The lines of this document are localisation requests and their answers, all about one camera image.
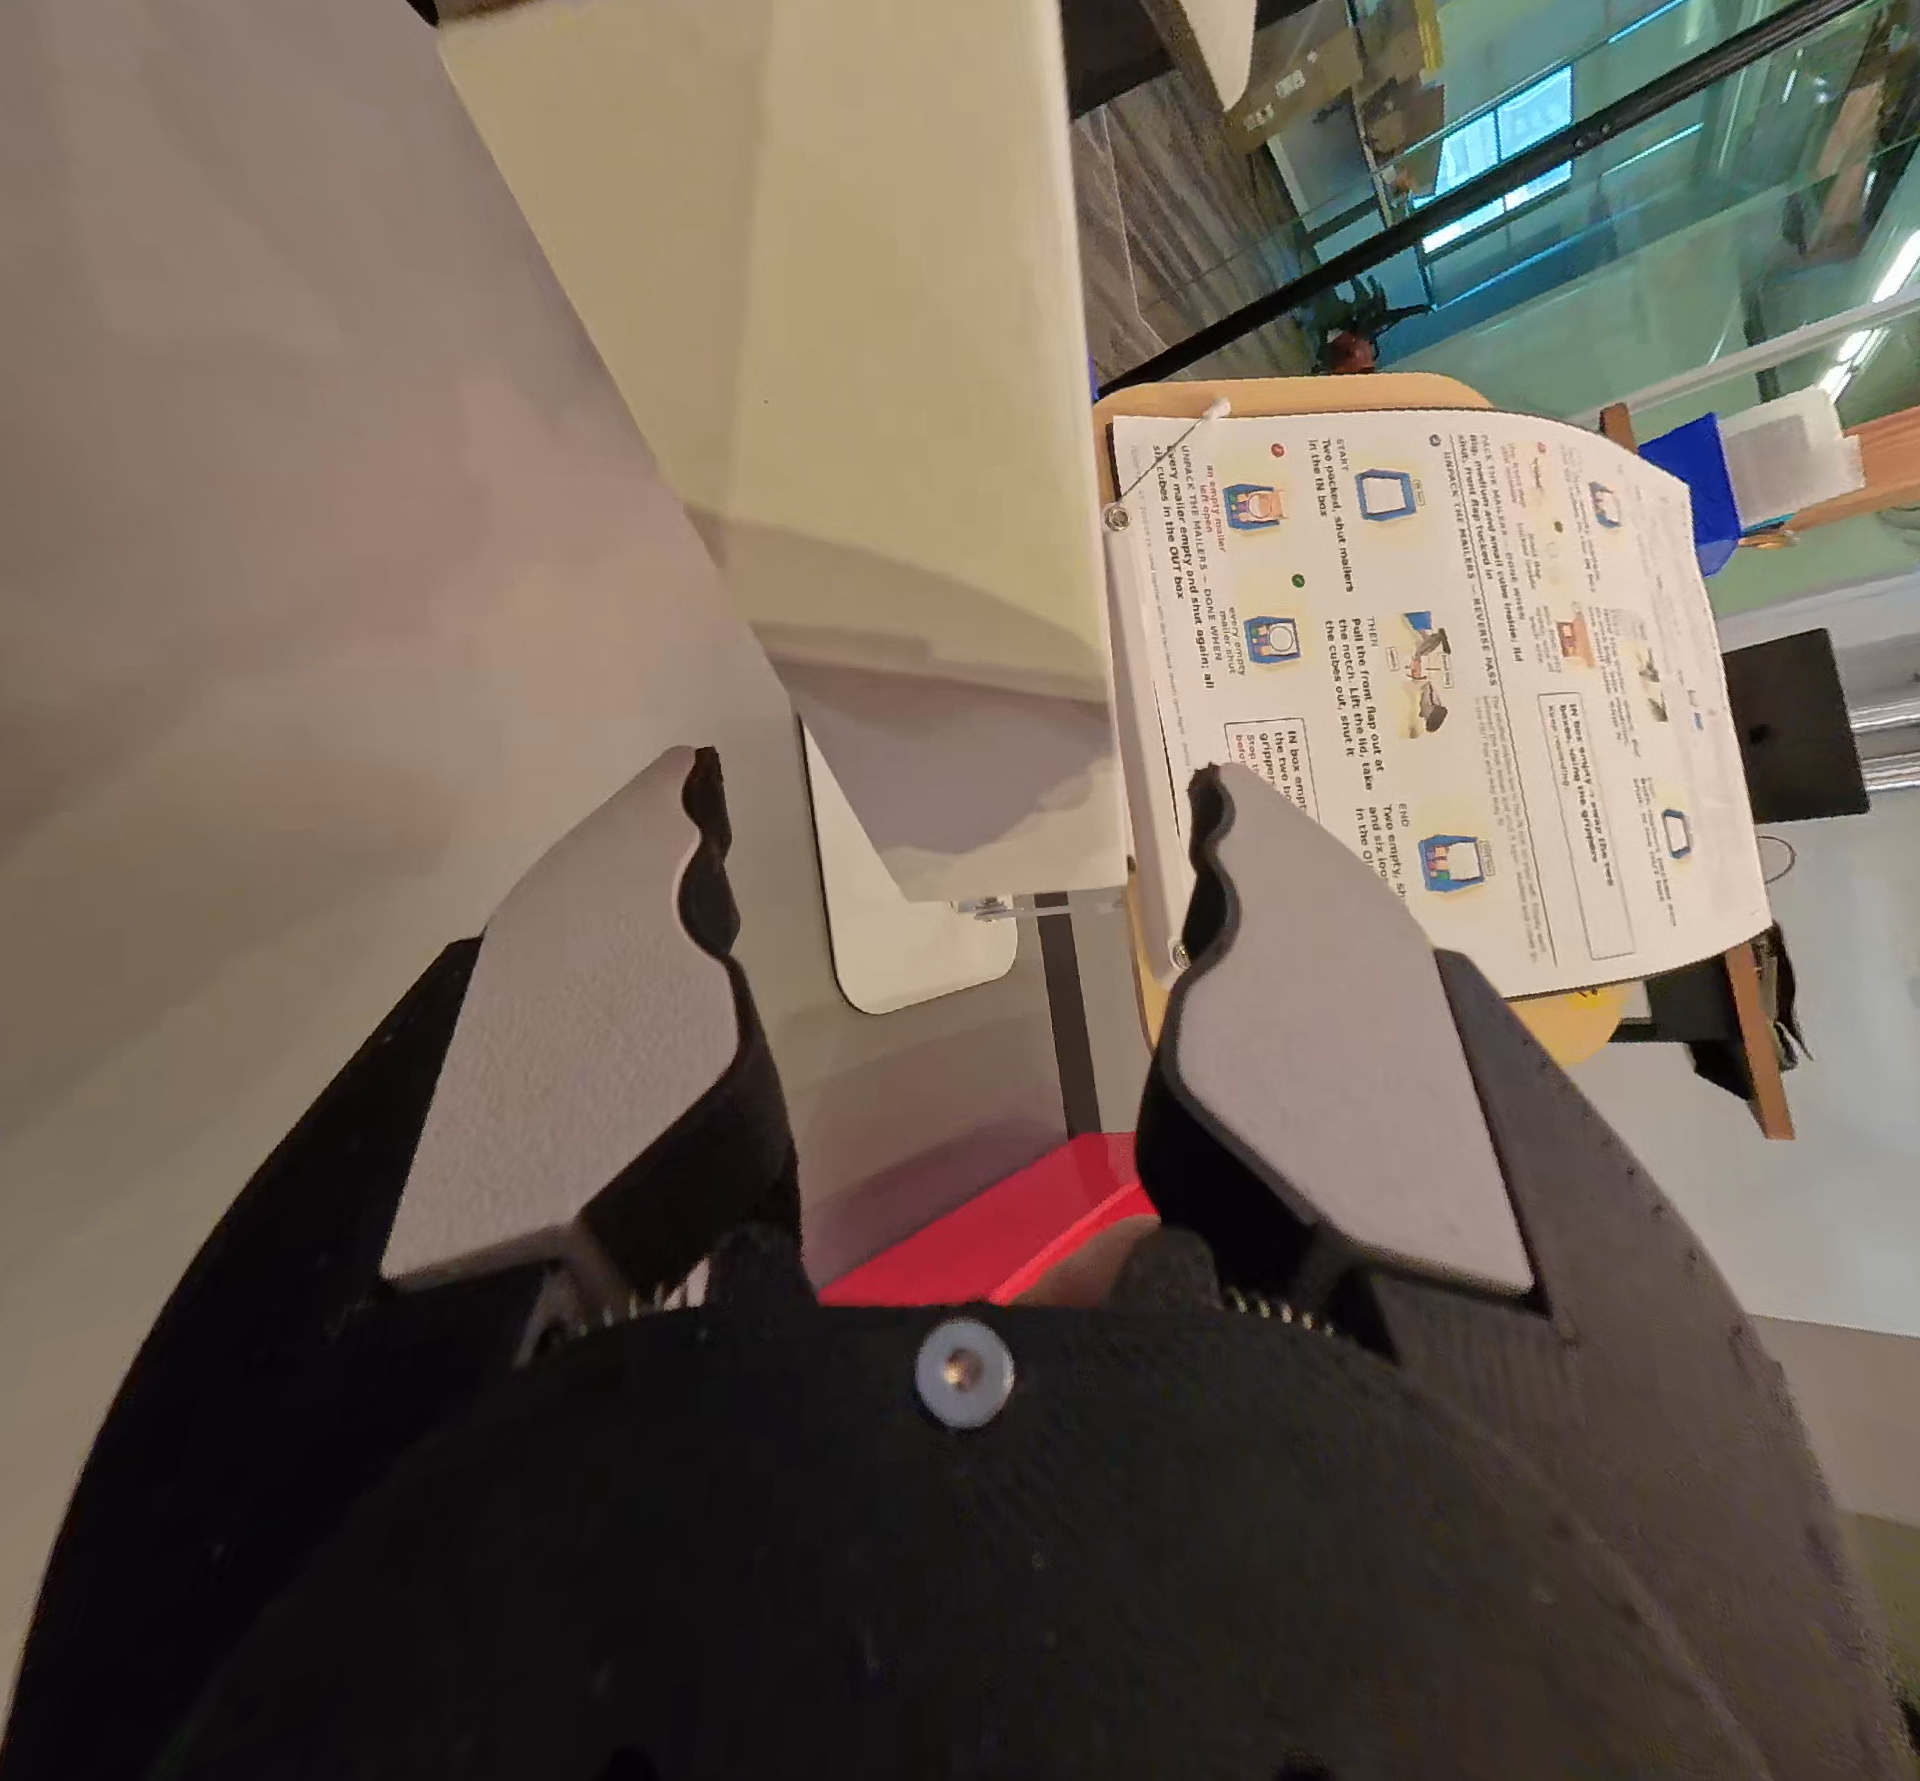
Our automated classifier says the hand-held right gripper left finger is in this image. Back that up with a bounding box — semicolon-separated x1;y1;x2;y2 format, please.
379;746;803;1292

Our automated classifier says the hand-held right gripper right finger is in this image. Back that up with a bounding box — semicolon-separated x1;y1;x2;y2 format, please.
1133;763;1538;1300

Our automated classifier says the white cardboard mailer box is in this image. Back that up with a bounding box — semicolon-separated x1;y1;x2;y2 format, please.
431;0;1135;907

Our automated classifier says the brown cardboard box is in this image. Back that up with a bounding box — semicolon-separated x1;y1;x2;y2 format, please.
1222;0;1447;158

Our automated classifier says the white sign stand base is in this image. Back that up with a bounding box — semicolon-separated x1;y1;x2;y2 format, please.
800;719;1026;1017

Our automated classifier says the red plastic bin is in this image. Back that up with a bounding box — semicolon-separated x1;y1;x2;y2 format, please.
816;1130;1167;1311

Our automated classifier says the printed instruction sheet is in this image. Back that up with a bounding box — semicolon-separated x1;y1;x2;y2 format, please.
1107;408;1775;1003

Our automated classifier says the black square panel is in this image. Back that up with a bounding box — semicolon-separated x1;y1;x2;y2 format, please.
1719;629;1871;825

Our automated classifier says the small blue bin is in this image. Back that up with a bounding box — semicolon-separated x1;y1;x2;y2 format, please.
1638;411;1745;551

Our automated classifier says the white foam block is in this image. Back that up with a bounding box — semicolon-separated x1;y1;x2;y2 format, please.
1723;390;1866;525

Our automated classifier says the wooden beam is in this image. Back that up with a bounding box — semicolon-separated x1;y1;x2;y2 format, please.
1842;408;1920;525

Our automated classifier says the thin black rod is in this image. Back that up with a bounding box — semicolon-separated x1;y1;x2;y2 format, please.
1142;0;1920;361

